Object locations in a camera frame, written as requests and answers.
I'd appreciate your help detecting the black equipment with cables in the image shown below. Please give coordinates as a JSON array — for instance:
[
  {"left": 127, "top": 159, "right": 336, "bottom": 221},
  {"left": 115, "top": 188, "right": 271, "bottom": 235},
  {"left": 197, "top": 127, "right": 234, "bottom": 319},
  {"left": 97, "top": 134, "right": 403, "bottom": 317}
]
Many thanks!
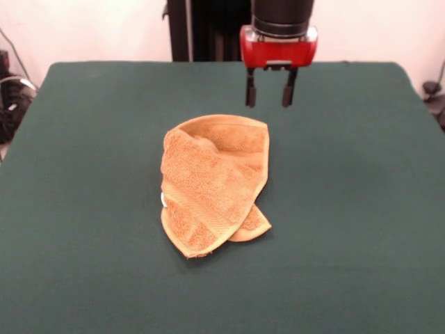
[{"left": 0, "top": 50, "right": 38, "bottom": 144}]

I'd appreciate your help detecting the dark green table cloth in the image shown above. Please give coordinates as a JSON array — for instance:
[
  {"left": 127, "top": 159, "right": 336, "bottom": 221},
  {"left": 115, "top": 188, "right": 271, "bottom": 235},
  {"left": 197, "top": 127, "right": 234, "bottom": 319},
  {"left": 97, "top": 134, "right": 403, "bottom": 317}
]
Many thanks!
[{"left": 0, "top": 61, "right": 445, "bottom": 334}]

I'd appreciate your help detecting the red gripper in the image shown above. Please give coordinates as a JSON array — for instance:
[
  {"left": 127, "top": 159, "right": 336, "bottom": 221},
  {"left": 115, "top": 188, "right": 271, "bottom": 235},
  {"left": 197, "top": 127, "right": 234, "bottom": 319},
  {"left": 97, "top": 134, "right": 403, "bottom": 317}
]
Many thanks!
[{"left": 238, "top": 24, "right": 318, "bottom": 108}]

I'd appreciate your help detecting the thin grey pole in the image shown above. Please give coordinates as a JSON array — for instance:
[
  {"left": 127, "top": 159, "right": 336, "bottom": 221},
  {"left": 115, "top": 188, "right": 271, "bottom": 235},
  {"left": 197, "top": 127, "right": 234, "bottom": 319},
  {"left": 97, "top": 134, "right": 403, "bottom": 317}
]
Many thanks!
[{"left": 0, "top": 27, "right": 38, "bottom": 92}]

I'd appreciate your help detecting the grey pedestal leg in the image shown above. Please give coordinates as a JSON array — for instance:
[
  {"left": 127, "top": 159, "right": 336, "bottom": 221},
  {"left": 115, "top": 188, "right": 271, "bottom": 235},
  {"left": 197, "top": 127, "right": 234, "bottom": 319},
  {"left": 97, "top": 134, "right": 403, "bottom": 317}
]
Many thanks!
[{"left": 422, "top": 80, "right": 445, "bottom": 132}]

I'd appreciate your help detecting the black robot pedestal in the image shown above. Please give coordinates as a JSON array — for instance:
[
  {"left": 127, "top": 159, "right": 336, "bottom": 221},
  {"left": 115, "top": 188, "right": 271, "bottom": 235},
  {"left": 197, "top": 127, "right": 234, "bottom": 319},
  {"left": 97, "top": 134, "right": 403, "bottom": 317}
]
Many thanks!
[{"left": 161, "top": 0, "right": 253, "bottom": 63}]

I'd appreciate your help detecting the orange terry towel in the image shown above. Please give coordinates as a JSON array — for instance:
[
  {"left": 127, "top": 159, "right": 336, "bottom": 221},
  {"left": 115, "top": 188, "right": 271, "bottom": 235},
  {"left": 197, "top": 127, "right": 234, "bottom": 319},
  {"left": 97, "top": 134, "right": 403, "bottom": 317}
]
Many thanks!
[{"left": 160, "top": 113, "right": 273, "bottom": 260}]

